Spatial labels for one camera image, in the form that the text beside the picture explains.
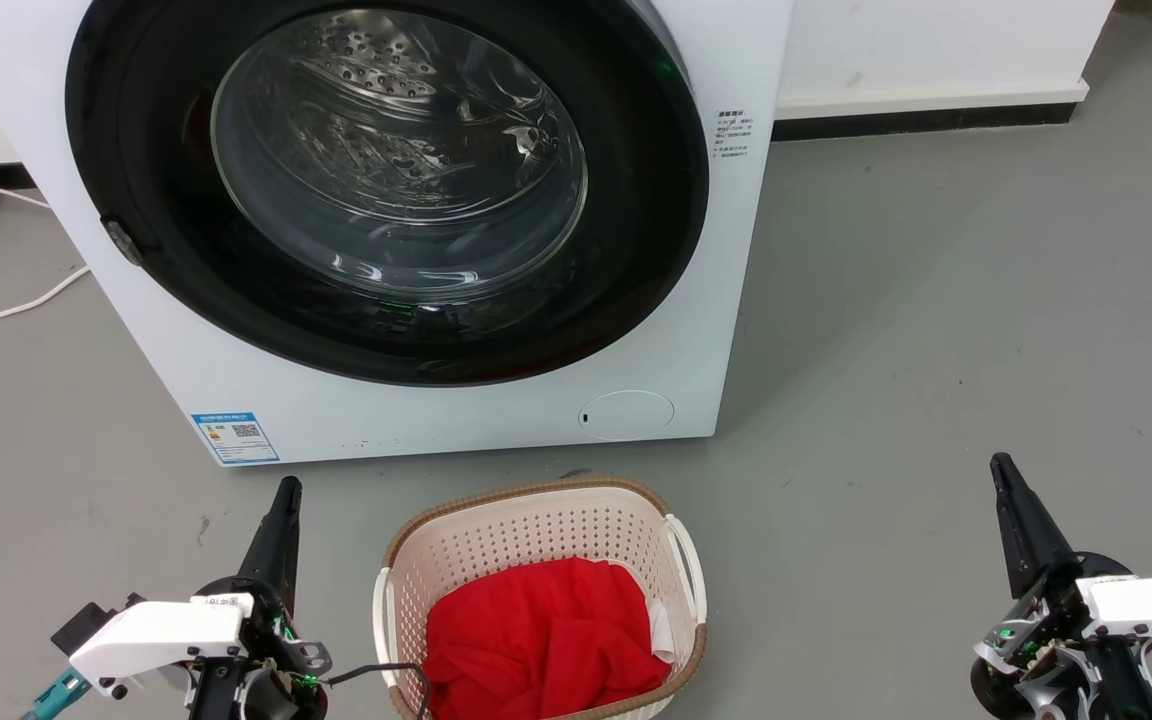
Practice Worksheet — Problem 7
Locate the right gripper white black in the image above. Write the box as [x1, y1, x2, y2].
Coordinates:
[970, 452, 1152, 720]

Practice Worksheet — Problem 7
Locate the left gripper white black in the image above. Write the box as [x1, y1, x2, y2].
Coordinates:
[69, 476, 334, 720]

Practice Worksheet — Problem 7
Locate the beige perforated laundry basket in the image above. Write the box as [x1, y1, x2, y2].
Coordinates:
[372, 476, 709, 720]

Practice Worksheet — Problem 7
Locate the blue energy label sticker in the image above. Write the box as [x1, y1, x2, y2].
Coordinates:
[190, 411, 281, 467]

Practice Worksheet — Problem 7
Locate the white front-load washing machine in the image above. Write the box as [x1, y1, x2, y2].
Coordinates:
[0, 0, 795, 468]

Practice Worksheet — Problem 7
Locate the red garment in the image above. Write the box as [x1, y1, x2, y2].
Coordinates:
[422, 557, 672, 720]

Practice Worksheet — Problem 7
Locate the round white filter cover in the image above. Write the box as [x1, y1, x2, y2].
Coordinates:
[577, 390, 676, 441]

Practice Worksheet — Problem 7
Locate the white garment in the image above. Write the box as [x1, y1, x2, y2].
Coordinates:
[608, 560, 677, 665]

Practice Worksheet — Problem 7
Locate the black round washer door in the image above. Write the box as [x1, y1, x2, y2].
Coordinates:
[65, 0, 711, 388]

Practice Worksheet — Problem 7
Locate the black skirting strip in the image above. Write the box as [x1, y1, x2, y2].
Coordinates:
[772, 101, 1078, 142]

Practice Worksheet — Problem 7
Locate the white text sticker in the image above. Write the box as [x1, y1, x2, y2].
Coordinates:
[713, 108, 752, 162]

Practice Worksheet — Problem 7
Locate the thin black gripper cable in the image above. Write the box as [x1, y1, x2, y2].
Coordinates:
[321, 662, 433, 720]

